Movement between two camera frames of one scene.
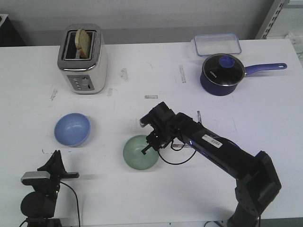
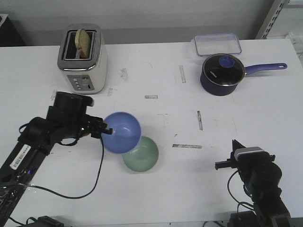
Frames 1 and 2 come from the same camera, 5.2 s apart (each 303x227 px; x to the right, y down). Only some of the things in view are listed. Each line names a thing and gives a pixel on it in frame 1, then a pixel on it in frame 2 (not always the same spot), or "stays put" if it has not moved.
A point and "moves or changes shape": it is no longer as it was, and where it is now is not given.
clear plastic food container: [217, 44] stays put
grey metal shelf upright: [266, 27] stays put
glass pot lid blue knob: [224, 69] stays put
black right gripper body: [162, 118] → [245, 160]
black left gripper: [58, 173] → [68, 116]
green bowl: [135, 158] stays put
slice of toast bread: [83, 43] stays put
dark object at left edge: [9, 36] stays put
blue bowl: [72, 129] moves or changes shape
